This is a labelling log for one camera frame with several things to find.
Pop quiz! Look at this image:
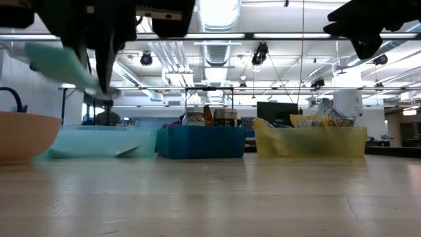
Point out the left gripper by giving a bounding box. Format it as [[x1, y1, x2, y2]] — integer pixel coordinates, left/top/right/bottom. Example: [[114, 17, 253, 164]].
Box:
[[32, 0, 137, 95]]

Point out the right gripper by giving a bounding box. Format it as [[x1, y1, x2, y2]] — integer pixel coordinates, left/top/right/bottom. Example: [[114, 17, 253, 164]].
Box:
[[322, 0, 421, 61]]

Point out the teal handled utensil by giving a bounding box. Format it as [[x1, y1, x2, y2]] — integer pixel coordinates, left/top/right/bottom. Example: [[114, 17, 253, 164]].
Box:
[[24, 41, 122, 101]]

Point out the white lidded spice jar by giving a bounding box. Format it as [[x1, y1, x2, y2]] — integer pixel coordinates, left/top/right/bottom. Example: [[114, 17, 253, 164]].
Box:
[[182, 105, 207, 127]]

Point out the furikake jar with tan lid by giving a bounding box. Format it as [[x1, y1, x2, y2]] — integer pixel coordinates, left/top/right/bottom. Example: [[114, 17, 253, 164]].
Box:
[[212, 108, 238, 128]]

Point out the person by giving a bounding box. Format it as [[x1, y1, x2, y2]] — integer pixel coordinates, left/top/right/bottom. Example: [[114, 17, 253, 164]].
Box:
[[94, 99, 123, 127]]

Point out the white column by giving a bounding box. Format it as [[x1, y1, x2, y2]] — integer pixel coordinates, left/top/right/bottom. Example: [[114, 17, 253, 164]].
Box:
[[334, 89, 365, 128]]

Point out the green translucent plastic bin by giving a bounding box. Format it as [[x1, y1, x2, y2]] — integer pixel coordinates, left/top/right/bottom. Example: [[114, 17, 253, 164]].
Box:
[[34, 125, 159, 163]]

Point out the yellow silver ramen packet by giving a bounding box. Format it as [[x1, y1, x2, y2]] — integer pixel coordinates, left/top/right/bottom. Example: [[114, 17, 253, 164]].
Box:
[[289, 113, 330, 129]]

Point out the terracotta bowl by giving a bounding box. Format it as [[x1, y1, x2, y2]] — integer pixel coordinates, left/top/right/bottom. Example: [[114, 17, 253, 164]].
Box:
[[0, 111, 63, 165]]

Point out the black monitor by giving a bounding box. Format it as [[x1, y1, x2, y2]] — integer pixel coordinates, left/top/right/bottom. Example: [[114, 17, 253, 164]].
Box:
[[256, 101, 299, 128]]

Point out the yellow translucent plastic bin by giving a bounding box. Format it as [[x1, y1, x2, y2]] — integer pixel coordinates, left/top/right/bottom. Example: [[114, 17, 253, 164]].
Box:
[[253, 126, 368, 159]]

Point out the blue plastic bin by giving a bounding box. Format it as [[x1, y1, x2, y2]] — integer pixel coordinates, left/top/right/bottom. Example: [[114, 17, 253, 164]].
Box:
[[156, 124, 248, 160]]

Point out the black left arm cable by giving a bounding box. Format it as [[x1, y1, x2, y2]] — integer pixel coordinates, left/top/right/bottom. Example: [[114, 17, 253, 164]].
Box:
[[0, 86, 28, 114]]

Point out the black overhead rail with lights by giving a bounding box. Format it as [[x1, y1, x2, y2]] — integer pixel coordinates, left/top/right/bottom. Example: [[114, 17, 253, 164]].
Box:
[[0, 32, 421, 41]]

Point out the distant black metal frame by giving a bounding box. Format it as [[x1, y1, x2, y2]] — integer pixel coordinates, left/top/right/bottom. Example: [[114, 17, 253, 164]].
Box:
[[59, 84, 421, 126]]

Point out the black aluminium table frame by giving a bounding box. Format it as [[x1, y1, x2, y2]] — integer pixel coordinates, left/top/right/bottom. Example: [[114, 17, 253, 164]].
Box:
[[364, 146, 421, 158]]

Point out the silver ventilation duct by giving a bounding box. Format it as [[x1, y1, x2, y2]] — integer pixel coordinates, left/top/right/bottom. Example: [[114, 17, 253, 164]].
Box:
[[196, 0, 243, 103]]

